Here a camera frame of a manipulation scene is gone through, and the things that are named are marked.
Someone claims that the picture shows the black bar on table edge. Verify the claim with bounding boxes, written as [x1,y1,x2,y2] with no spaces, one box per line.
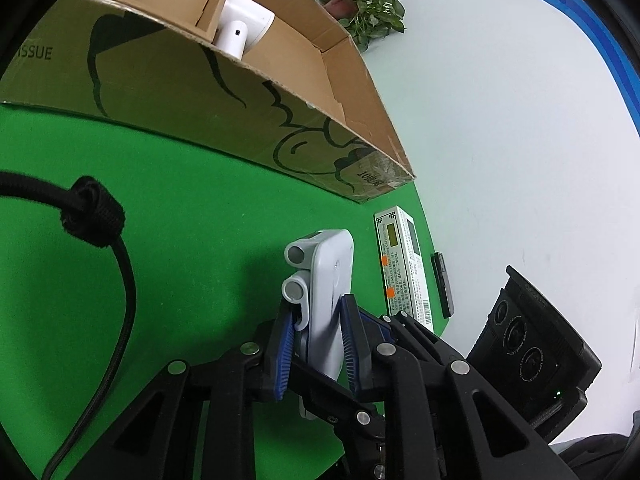
[431,252,454,318]

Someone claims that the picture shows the right potted plant red pot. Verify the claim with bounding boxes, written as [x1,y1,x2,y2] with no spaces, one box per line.
[318,0,406,52]

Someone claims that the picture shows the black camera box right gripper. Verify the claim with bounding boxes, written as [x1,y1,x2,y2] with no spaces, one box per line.
[466,266,602,443]

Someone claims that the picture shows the white medicine box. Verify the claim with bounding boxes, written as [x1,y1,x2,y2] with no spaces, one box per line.
[374,206,434,332]

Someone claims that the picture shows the black cable with velcro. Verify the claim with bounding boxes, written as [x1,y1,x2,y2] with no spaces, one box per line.
[0,169,138,480]

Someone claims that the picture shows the white rectangular device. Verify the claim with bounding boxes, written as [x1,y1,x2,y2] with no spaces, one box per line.
[280,227,356,421]

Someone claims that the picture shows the large cardboard box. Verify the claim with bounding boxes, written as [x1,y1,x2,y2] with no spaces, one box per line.
[1,0,413,203]

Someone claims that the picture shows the white handheld fan device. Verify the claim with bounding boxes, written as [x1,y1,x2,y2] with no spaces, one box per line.
[214,0,276,60]

